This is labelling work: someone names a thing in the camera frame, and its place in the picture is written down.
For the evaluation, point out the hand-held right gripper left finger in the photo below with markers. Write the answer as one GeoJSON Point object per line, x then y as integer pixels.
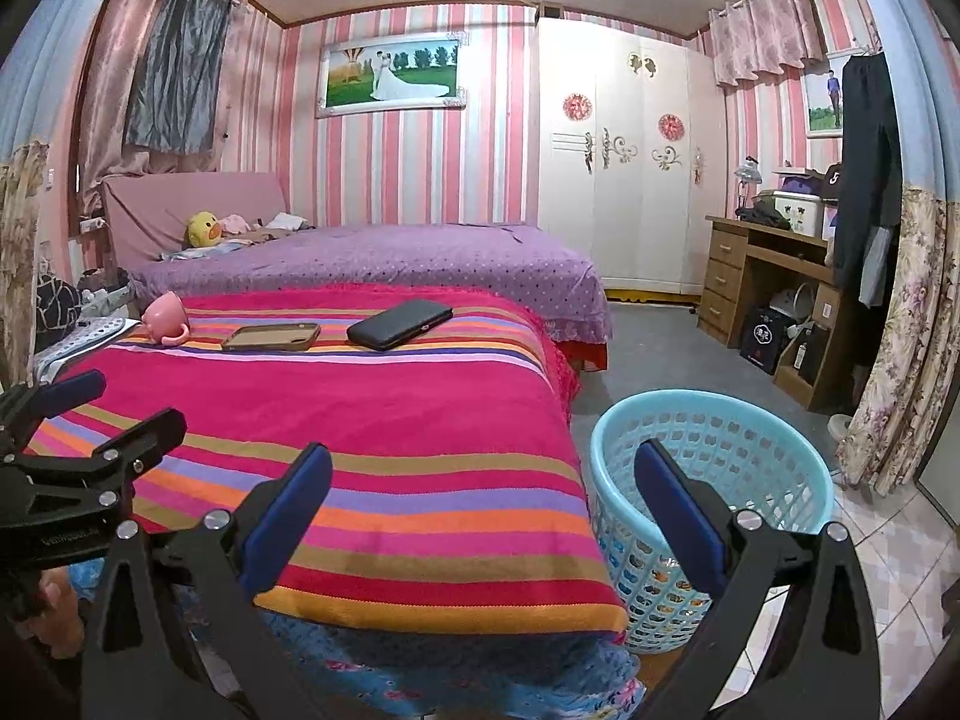
{"type": "Point", "coordinates": [289, 517]}

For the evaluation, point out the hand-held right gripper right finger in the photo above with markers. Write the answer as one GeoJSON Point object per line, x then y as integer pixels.
{"type": "Point", "coordinates": [679, 517]}

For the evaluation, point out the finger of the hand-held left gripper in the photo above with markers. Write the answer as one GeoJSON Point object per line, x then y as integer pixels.
{"type": "Point", "coordinates": [71, 388]}
{"type": "Point", "coordinates": [127, 442]}

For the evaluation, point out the blue plastic basket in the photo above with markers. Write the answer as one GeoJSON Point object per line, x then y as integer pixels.
{"type": "Point", "coordinates": [787, 480]}

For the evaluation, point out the person's left hand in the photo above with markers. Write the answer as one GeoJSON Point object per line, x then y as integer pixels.
{"type": "Point", "coordinates": [58, 607]}

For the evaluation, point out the white perforated board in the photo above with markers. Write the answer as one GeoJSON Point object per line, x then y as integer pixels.
{"type": "Point", "coordinates": [82, 337]}

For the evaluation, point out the dark patterned bag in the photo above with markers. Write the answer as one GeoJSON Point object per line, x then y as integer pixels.
{"type": "Point", "coordinates": [56, 304]}

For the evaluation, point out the pink cup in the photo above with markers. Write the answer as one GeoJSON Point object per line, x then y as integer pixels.
{"type": "Point", "coordinates": [163, 317]}

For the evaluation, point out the brown phone case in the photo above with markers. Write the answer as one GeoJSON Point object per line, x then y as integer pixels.
{"type": "Point", "coordinates": [270, 336]}

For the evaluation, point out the white plastic pot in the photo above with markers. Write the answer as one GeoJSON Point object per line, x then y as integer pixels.
{"type": "Point", "coordinates": [840, 435]}

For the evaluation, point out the black paper bag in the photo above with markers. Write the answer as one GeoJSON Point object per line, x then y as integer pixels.
{"type": "Point", "coordinates": [765, 340]}

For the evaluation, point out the yellow duck plush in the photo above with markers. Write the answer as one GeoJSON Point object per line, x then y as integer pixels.
{"type": "Point", "coordinates": [202, 229]}

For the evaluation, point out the pink headboard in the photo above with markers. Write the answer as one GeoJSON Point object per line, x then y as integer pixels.
{"type": "Point", "coordinates": [172, 202]}

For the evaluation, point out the black zip case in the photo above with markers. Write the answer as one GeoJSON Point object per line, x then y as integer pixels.
{"type": "Point", "coordinates": [401, 324]}

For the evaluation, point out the pink cloth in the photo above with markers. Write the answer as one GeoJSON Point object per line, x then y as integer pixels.
{"type": "Point", "coordinates": [236, 223]}

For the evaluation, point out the blue floral curtain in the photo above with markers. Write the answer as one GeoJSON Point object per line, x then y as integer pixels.
{"type": "Point", "coordinates": [907, 315]}
{"type": "Point", "coordinates": [30, 150]}

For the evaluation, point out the white fan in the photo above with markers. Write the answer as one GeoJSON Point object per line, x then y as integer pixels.
{"type": "Point", "coordinates": [787, 300]}

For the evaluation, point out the wooden desk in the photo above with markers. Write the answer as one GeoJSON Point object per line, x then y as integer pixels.
{"type": "Point", "coordinates": [731, 270]}

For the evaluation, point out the white cloth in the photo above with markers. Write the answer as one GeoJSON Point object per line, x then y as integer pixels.
{"type": "Point", "coordinates": [289, 221]}

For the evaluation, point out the purple dotted bedspread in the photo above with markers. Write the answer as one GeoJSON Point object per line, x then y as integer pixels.
{"type": "Point", "coordinates": [390, 262]}

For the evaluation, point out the pink window curtain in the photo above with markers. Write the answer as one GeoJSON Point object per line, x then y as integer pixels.
{"type": "Point", "coordinates": [112, 67]}

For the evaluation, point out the white storage box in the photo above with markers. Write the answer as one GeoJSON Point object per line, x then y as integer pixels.
{"type": "Point", "coordinates": [799, 211]}

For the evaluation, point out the grey curtain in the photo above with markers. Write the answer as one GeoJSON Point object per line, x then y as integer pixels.
{"type": "Point", "coordinates": [180, 67]}

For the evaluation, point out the table lamp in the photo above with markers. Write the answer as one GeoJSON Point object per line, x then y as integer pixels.
{"type": "Point", "coordinates": [746, 184]}

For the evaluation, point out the white wardrobe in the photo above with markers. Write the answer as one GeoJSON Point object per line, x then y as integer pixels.
{"type": "Point", "coordinates": [630, 165]}

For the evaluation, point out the dark hanging jacket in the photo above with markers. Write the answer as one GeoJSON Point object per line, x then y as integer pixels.
{"type": "Point", "coordinates": [866, 165]}

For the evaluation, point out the framed portrait photo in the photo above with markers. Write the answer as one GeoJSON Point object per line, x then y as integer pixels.
{"type": "Point", "coordinates": [825, 101]}

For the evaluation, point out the framed wedding photo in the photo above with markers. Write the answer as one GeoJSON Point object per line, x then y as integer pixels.
{"type": "Point", "coordinates": [390, 75]}

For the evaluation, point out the pink valance curtain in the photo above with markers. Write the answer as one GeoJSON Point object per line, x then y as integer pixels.
{"type": "Point", "coordinates": [765, 26]}

